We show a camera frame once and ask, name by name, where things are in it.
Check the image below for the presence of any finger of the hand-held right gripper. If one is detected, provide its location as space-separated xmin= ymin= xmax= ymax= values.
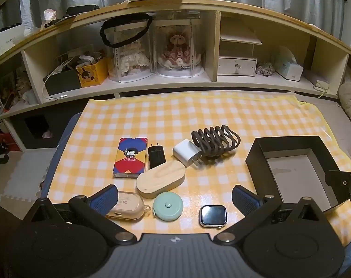
xmin=325 ymin=162 xmax=351 ymax=204

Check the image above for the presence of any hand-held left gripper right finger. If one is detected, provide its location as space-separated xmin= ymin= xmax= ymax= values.
xmin=214 ymin=184 xmax=329 ymax=245

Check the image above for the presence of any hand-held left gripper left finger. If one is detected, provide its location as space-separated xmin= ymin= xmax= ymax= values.
xmin=21 ymin=184 xmax=138 ymax=245

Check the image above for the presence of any square smartwatch face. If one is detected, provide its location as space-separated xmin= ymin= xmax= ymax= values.
xmin=199 ymin=205 xmax=227 ymax=228

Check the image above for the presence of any black cardboard box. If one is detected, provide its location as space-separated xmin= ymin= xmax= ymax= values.
xmin=245 ymin=136 xmax=342 ymax=212

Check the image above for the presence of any mint green tape measure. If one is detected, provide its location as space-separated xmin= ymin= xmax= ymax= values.
xmin=152 ymin=192 xmax=184 ymax=218

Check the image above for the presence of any black charger plug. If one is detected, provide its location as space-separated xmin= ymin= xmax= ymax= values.
xmin=147 ymin=143 xmax=166 ymax=170

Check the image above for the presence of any white charger plug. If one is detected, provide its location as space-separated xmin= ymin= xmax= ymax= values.
xmin=172 ymin=139 xmax=203 ymax=167

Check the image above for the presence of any beige earbuds case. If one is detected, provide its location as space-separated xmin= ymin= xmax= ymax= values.
xmin=105 ymin=190 xmax=151 ymax=223

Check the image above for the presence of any colourful card box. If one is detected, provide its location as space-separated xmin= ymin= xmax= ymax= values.
xmin=112 ymin=137 xmax=148 ymax=179

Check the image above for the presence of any oval wooden case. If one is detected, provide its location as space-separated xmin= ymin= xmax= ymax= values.
xmin=136 ymin=160 xmax=186 ymax=200

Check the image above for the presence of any blue bed sheet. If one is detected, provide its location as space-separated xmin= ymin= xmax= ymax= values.
xmin=40 ymin=112 xmax=90 ymax=199

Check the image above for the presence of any grey foam floor mat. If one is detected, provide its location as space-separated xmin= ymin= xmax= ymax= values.
xmin=0 ymin=148 xmax=58 ymax=206

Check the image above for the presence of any yellow checkered mat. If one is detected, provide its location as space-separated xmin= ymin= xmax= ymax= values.
xmin=45 ymin=91 xmax=351 ymax=245

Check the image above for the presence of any pale notebook with green ribbon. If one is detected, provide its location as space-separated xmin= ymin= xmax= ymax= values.
xmin=304 ymin=71 xmax=330 ymax=99

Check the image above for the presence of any red box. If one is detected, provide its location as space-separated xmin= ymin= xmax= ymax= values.
xmin=0 ymin=133 xmax=20 ymax=152

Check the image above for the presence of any black storage box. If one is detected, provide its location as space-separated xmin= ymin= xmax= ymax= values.
xmin=43 ymin=69 xmax=82 ymax=96

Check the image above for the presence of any yellow cardboard box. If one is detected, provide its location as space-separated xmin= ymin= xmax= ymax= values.
xmin=76 ymin=57 xmax=109 ymax=88

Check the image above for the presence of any white tissue box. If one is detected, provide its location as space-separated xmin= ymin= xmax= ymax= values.
xmin=272 ymin=46 xmax=305 ymax=81

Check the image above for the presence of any pearl lace ornament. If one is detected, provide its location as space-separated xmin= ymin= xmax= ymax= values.
xmin=256 ymin=62 xmax=276 ymax=77

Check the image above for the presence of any white wooden drawer box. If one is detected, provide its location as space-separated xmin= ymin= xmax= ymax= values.
xmin=217 ymin=30 xmax=263 ymax=76

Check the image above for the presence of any white dress doll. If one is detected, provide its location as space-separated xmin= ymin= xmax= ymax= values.
xmin=118 ymin=41 xmax=150 ymax=76

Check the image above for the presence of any wooden shelf unit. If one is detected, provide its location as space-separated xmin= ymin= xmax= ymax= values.
xmin=0 ymin=0 xmax=351 ymax=151

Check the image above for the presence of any pink dress bear doll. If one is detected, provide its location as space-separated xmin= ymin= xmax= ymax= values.
xmin=158 ymin=33 xmax=197 ymax=70

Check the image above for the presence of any clear doll display case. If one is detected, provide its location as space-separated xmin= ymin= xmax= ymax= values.
xmin=152 ymin=12 xmax=206 ymax=79

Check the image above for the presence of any long white box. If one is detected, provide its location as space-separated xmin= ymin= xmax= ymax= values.
xmin=0 ymin=23 xmax=34 ymax=62

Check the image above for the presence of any pink crystal ornament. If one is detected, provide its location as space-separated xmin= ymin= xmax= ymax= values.
xmin=41 ymin=9 xmax=59 ymax=31

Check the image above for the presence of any black flat case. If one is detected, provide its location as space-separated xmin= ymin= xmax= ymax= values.
xmin=63 ymin=4 xmax=100 ymax=17

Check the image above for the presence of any white charging cable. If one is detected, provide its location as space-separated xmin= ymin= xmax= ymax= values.
xmin=42 ymin=59 xmax=69 ymax=100

